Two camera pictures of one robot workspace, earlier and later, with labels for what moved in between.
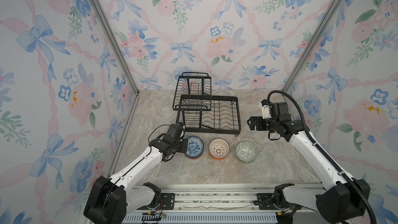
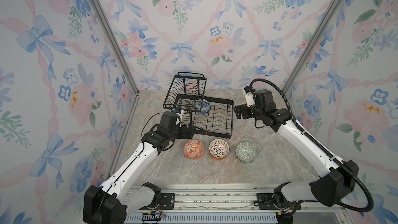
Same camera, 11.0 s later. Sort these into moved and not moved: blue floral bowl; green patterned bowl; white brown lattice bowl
Moved: blue floral bowl
Not moved: green patterned bowl; white brown lattice bowl
